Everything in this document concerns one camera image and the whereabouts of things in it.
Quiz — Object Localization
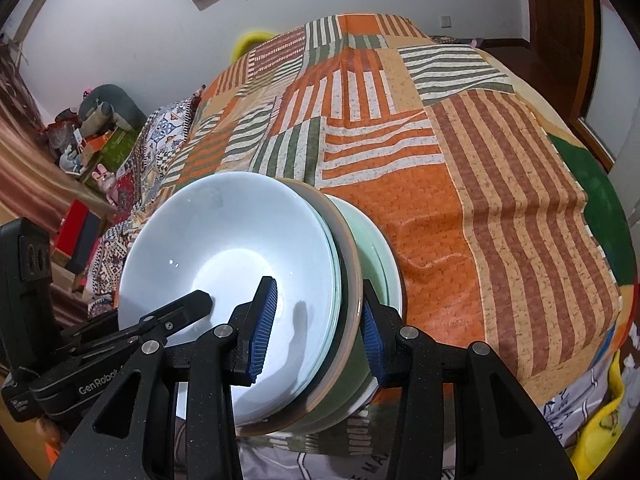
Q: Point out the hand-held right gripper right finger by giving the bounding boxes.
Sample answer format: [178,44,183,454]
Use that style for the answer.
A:
[361,279,583,480]

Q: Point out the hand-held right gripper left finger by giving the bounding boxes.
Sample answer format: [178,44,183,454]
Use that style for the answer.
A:
[48,276,279,480]

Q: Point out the striped patchwork blanket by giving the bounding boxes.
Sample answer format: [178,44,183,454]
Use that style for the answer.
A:
[160,12,621,456]

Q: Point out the green and cream blanket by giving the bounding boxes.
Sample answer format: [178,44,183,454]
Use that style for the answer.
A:
[500,50,640,353]

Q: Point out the yellow plastic item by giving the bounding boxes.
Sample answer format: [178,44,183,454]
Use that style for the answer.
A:
[570,347,627,472]

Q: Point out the grey plush toy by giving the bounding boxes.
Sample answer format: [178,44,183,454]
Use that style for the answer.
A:
[77,84,149,134]

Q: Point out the patterned quilt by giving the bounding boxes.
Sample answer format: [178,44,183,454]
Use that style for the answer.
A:
[87,90,207,317]

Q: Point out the pink rabbit toy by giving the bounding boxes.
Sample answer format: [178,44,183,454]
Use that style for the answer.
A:
[91,164,119,202]

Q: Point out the mauve bowl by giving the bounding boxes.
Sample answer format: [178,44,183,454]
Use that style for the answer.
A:
[235,177,364,437]

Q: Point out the white bowl with dark spots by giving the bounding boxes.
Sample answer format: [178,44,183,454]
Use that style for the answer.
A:
[119,172,347,427]

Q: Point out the yellow curved object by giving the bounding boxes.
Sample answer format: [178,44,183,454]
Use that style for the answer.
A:
[232,29,277,59]

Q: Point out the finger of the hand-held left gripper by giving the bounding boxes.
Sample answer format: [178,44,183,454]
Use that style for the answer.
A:
[60,290,213,341]
[64,325,171,362]

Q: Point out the mint green bowl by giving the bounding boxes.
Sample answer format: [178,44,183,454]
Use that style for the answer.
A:
[320,194,398,432]

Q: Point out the brown wooden door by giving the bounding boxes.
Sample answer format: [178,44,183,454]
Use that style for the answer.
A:
[520,0,602,128]

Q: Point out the person's left hand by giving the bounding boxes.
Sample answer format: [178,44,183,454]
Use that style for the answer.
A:
[37,417,62,443]

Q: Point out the red box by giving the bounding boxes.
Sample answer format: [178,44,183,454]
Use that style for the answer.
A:
[53,200,101,273]

